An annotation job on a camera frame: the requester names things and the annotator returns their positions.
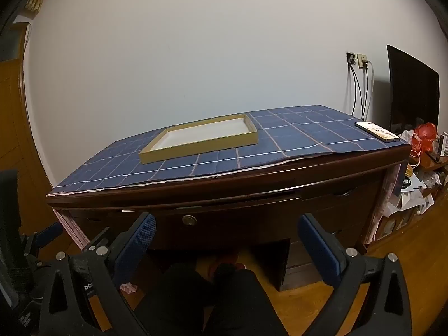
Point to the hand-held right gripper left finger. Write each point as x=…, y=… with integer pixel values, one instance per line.
x=138, y=241

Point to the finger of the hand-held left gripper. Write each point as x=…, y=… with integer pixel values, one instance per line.
x=50, y=234

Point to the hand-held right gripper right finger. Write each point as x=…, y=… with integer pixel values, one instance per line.
x=320, y=248

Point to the dark wooden desk drawer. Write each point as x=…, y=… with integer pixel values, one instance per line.
x=245, y=220

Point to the shallow cardboard tray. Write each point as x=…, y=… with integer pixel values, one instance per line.
x=196, y=151

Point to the pink floral cloth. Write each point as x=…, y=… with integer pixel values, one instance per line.
x=75, y=231

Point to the person's black trouser legs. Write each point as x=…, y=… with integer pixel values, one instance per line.
x=196, y=304

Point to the dark wooden desk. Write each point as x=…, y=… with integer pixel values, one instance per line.
x=245, y=186

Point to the wooden wardrobe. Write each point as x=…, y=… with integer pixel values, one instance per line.
x=21, y=129

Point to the white crumpled paper pile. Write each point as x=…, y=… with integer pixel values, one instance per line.
x=416, y=196

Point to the blue plaid tablecloth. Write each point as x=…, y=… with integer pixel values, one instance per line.
x=297, y=136

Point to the smartphone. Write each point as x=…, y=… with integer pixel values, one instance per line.
x=376, y=131

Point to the red plastic bag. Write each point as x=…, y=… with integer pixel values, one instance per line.
x=425, y=133

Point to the black monitor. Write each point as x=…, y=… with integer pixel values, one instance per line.
x=413, y=91

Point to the yellow paper bundle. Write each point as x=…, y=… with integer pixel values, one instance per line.
x=35, y=2

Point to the wall socket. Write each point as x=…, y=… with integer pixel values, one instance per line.
x=360, y=58

